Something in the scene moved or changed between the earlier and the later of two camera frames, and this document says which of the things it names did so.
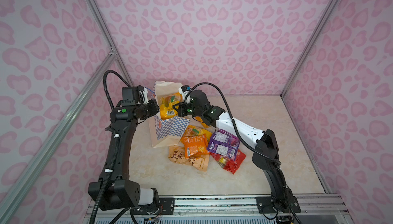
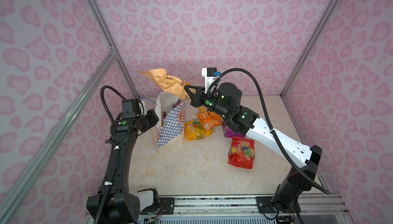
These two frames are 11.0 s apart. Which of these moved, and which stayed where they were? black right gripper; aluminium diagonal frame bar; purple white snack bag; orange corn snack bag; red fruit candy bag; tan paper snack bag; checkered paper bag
Moved: tan paper snack bag; red fruit candy bag; orange corn snack bag; black right gripper; purple white snack bag; checkered paper bag
Stayed: aluminium diagonal frame bar
